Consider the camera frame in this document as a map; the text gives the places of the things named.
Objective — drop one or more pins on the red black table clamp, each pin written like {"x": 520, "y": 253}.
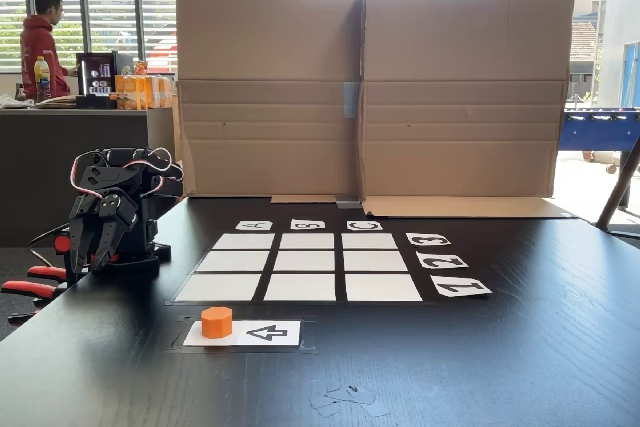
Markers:
{"x": 30, "y": 289}

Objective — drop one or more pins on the orange carton pack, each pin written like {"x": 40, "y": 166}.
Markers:
{"x": 137, "y": 92}

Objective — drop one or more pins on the paper label number 1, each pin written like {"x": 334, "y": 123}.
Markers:
{"x": 480, "y": 291}

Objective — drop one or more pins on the paper label letter B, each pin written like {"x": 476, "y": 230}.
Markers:
{"x": 296, "y": 226}

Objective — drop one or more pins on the clear tape scrap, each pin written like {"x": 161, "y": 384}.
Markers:
{"x": 355, "y": 397}

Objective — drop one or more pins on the black display case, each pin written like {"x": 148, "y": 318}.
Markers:
{"x": 96, "y": 97}

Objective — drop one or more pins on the paper label number 2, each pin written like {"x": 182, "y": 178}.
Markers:
{"x": 457, "y": 262}

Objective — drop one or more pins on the dark counter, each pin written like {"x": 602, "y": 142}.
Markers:
{"x": 50, "y": 162}

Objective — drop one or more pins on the white arrow paper sheet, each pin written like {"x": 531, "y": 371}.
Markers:
{"x": 290, "y": 334}

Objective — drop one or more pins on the person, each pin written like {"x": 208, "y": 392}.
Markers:
{"x": 37, "y": 42}

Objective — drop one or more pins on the blue foosball table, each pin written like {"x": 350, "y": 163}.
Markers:
{"x": 600, "y": 132}

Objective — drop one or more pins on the paper label letter C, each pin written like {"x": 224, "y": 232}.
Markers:
{"x": 375, "y": 227}

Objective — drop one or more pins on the large brown cardboard box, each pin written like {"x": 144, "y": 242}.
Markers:
{"x": 465, "y": 47}
{"x": 265, "y": 47}

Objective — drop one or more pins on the grey duct tape strip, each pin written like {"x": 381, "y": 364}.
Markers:
{"x": 351, "y": 99}
{"x": 349, "y": 204}

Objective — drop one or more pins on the slanted metal table leg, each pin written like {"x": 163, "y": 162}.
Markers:
{"x": 617, "y": 187}

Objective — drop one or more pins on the paper label letter A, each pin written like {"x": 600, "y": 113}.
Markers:
{"x": 242, "y": 227}

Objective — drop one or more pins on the paper label number 3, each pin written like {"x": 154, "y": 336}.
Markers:
{"x": 440, "y": 243}

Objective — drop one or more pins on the round orange token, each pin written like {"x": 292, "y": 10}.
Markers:
{"x": 216, "y": 323}

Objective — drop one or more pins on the yellow drink bottle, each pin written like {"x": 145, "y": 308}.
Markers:
{"x": 42, "y": 78}

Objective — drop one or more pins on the white paper grid square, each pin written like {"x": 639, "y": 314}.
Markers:
{"x": 382, "y": 288}
{"x": 307, "y": 241}
{"x": 375, "y": 261}
{"x": 300, "y": 288}
{"x": 235, "y": 261}
{"x": 370, "y": 241}
{"x": 305, "y": 261}
{"x": 245, "y": 241}
{"x": 220, "y": 288}

